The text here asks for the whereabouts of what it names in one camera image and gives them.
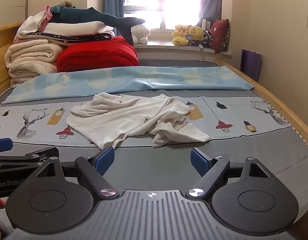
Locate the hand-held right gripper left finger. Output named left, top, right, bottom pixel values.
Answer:
left=34, top=146, right=120, bottom=198

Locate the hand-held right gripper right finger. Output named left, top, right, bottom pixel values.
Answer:
left=186, top=147, right=272, bottom=200

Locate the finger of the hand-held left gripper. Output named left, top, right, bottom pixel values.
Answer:
left=0, top=147, right=60, bottom=164
left=0, top=138, right=14, bottom=154

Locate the white garment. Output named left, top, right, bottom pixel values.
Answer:
left=67, top=92, right=211, bottom=149

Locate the light blue patterned blanket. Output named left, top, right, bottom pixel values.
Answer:
left=2, top=65, right=255, bottom=105

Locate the cream folded blanket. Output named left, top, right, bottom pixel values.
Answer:
left=5, top=39, right=66, bottom=88

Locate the red folded quilt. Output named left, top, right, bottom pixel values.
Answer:
left=57, top=36, right=140, bottom=73

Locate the purple bag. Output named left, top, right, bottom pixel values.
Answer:
left=240, top=49, right=262, bottom=79

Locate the window sill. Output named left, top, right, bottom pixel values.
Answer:
left=133, top=41, right=232, bottom=56

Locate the white folded cloth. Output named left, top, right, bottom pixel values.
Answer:
left=14, top=11, right=49, bottom=43

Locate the black and white plush toy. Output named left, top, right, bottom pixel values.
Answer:
left=202, top=30, right=214, bottom=48

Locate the navy star-print blanket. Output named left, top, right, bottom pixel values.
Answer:
left=18, top=30, right=116, bottom=46

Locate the dark red pillow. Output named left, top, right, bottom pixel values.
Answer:
left=210, top=19, right=231, bottom=54

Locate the round yellow plush toy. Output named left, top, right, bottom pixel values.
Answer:
left=188, top=26, right=205, bottom=42

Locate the white folded quilt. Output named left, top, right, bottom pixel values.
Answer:
left=45, top=21, right=115, bottom=35

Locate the pink cloth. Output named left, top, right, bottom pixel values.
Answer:
left=42, top=5, right=54, bottom=30

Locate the dark blue shark plush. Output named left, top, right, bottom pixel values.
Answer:
left=50, top=5, right=146, bottom=44

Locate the window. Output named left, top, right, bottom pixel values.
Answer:
left=123, top=0, right=202, bottom=30

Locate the wooden bed frame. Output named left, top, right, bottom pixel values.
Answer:
left=0, top=21, right=308, bottom=155

